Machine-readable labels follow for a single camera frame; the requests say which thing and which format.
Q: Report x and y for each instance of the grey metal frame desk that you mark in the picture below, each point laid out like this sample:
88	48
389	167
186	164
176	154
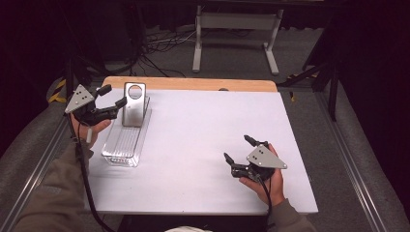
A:
237	21

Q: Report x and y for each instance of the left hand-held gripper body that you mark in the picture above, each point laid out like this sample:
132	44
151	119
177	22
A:
80	98

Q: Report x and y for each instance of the black angled stand legs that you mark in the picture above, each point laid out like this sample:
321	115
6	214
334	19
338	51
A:
333	96

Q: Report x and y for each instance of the person's left hand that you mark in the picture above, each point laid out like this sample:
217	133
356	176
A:
82	132

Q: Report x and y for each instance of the yellow black striped tape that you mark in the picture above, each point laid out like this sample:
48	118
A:
58	95

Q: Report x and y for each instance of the grey phone case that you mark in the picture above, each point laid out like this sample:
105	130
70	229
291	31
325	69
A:
132	112

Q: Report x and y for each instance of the aluminium floor rail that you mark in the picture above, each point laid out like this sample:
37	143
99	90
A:
351	161
35	167

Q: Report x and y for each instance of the black tripod stand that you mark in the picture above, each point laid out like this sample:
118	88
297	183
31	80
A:
68	77

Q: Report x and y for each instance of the clear plastic storage container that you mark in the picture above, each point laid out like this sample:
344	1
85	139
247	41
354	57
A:
124	141

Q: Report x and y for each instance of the person's right hand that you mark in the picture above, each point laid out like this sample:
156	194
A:
275	188

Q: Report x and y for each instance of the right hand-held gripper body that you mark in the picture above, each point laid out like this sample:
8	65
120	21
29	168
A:
264	159

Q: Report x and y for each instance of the person's white clothing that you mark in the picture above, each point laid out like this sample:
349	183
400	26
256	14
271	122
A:
187	229

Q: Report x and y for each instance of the white table cover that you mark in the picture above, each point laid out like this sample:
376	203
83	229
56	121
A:
199	135

